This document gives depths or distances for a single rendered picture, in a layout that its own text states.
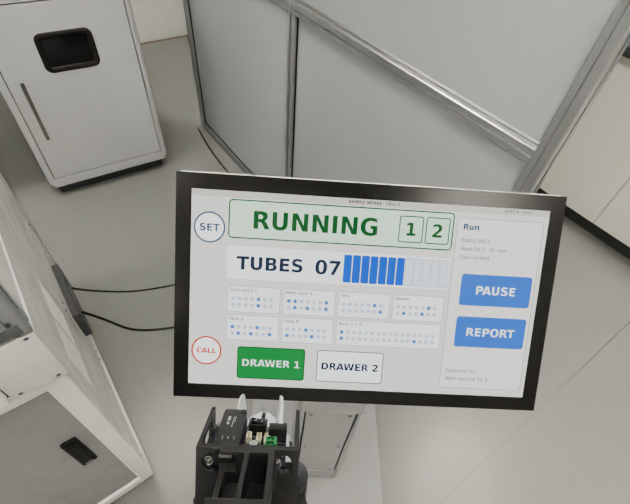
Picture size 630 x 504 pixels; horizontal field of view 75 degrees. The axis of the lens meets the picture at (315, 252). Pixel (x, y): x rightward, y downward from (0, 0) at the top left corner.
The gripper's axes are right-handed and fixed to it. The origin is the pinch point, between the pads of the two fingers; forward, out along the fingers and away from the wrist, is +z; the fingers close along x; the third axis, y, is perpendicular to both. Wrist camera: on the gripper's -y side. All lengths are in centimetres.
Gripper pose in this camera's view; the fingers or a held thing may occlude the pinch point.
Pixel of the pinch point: (262, 428)
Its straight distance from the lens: 46.8
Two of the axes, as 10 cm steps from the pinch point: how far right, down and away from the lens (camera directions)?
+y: 0.6, -9.9, -1.5
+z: -0.3, -1.6, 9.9
